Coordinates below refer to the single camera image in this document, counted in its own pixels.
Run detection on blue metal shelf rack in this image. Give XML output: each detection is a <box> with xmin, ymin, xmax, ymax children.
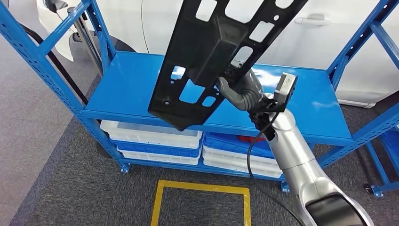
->
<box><xmin>0</xmin><ymin>0</ymin><xmax>399</xmax><ymax>193</ymax></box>

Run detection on thick black hose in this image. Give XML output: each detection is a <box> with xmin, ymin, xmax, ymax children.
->
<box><xmin>18</xmin><ymin>23</ymin><xmax>89</xmax><ymax>107</ymax></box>

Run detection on white car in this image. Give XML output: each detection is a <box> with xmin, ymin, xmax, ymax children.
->
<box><xmin>36</xmin><ymin>0</ymin><xmax>399</xmax><ymax>109</ymax></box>

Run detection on red object in bin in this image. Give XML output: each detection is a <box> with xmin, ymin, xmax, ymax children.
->
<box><xmin>237</xmin><ymin>135</ymin><xmax>266</xmax><ymax>144</ymax></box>

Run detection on yellow floor tape square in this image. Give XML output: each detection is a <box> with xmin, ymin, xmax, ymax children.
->
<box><xmin>151</xmin><ymin>179</ymin><xmax>252</xmax><ymax>226</ymax></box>

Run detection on black camera cable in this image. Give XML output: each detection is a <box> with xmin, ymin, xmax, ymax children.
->
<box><xmin>246</xmin><ymin>111</ymin><xmax>304</xmax><ymax>226</ymax></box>

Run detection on white plastic bin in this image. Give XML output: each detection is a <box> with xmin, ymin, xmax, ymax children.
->
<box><xmin>100</xmin><ymin>120</ymin><xmax>203</xmax><ymax>149</ymax></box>
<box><xmin>117</xmin><ymin>146</ymin><xmax>202</xmax><ymax>166</ymax></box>
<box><xmin>202</xmin><ymin>157</ymin><xmax>283</xmax><ymax>179</ymax></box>
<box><xmin>202</xmin><ymin>146</ymin><xmax>283</xmax><ymax>174</ymax></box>

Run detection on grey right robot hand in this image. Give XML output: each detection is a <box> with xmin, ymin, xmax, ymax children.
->
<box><xmin>215</xmin><ymin>69</ymin><xmax>272</xmax><ymax>112</ymax></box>

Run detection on white car door handle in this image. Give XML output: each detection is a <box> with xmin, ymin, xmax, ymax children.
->
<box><xmin>294</xmin><ymin>13</ymin><xmax>332</xmax><ymax>26</ymax></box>

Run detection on grey metal stand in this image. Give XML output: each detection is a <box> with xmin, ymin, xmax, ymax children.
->
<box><xmin>67</xmin><ymin>6</ymin><xmax>104</xmax><ymax>77</ymax></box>

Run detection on blue rack on casters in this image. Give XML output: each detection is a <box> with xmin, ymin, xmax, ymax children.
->
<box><xmin>363</xmin><ymin>124</ymin><xmax>399</xmax><ymax>198</ymax></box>

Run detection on long black plastic part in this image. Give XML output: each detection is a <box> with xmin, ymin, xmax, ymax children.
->
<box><xmin>147</xmin><ymin>0</ymin><xmax>309</xmax><ymax>132</ymax></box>

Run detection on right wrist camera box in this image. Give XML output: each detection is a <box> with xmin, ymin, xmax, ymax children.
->
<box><xmin>273</xmin><ymin>72</ymin><xmax>298</xmax><ymax>105</ymax></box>

